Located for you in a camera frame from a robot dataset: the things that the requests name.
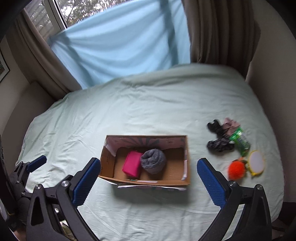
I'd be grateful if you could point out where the orange fluffy pompom toy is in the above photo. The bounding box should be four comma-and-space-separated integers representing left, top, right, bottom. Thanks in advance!
228, 157, 246, 181

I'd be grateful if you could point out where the yellow framed round mirror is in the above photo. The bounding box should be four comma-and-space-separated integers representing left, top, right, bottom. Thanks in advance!
246, 150, 265, 176

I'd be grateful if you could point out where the black patterned scrunchie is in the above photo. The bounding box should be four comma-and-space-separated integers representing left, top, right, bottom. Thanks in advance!
207, 137, 235, 152

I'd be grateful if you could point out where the green wet wipes pack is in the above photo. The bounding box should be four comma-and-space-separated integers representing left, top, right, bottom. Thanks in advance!
230, 127, 251, 157

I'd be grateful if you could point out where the cardboard box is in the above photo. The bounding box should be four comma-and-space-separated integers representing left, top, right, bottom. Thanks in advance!
99, 135, 190, 190

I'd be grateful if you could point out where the pink pouch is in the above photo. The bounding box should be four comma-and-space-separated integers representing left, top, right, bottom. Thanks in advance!
122, 151, 143, 179

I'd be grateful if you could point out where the pink hair bow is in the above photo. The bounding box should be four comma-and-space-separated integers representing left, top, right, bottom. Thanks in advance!
222, 118, 240, 137

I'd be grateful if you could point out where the brown left curtain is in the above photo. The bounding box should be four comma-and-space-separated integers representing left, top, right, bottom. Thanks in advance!
6, 10, 82, 100

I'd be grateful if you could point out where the brown curtain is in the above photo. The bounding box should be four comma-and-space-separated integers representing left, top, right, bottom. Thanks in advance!
182, 0, 260, 77
6, 10, 82, 100

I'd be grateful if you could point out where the grey fuzzy rolled sock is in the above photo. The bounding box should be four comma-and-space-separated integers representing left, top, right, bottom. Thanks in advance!
140, 149, 167, 175

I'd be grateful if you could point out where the light blue hanging sheet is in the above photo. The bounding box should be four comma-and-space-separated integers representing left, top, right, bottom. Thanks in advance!
49, 1, 190, 89

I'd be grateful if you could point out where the brown right curtain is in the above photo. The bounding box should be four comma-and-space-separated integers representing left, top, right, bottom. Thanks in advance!
182, 0, 260, 77

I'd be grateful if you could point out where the framed wall picture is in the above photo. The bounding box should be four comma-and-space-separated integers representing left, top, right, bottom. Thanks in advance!
0, 51, 10, 82

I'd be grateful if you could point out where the white window frame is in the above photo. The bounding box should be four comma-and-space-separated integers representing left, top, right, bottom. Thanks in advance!
25, 0, 67, 41

